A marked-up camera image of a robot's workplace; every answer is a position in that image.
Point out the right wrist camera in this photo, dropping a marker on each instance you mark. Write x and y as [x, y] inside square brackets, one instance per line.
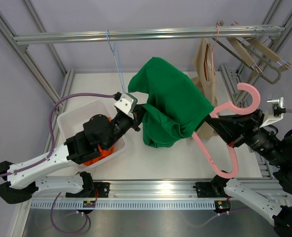
[275, 110]

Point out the grey plastic hanger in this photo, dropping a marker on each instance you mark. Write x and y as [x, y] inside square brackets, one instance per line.
[267, 58]

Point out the white plastic basket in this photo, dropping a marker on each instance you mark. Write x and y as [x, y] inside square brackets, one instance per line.
[71, 122]

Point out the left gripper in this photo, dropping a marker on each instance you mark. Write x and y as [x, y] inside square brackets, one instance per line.
[138, 114]

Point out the green t shirt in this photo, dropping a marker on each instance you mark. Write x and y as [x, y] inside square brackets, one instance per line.
[175, 107]

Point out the wooden hanger right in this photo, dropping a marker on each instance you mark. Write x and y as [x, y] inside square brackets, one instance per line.
[283, 65]

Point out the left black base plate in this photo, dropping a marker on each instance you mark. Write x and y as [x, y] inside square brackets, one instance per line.
[99, 190]

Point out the front aluminium rail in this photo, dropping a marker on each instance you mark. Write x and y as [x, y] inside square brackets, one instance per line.
[150, 189]

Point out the wooden hanger left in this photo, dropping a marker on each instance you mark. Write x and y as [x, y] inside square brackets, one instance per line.
[242, 54]

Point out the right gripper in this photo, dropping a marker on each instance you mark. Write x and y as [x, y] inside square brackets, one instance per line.
[230, 131]

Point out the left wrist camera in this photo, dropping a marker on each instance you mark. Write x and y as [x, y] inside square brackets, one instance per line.
[126, 104]

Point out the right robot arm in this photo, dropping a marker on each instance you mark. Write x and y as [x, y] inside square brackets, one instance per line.
[279, 154]

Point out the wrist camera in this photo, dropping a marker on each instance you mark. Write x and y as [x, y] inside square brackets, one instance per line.
[275, 110]
[126, 104]

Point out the white slotted cable duct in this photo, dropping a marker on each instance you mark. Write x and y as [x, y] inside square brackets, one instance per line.
[125, 204]

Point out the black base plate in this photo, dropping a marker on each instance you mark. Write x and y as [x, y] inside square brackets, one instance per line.
[205, 190]
[99, 190]

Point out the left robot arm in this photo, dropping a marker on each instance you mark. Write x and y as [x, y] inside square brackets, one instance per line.
[33, 177]

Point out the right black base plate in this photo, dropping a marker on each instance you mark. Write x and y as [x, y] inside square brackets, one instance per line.
[205, 190]

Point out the wooden hanger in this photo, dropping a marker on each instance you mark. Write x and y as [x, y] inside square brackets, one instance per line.
[242, 54]
[283, 65]

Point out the light blue wire hanger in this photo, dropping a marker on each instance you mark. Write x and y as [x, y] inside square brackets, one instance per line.
[115, 52]

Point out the orange t shirt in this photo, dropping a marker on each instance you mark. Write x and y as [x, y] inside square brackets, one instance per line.
[104, 154]

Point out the beige t shirt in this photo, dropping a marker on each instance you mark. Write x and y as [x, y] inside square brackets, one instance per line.
[206, 75]

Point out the aluminium hanging rail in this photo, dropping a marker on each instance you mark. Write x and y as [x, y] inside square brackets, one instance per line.
[152, 34]

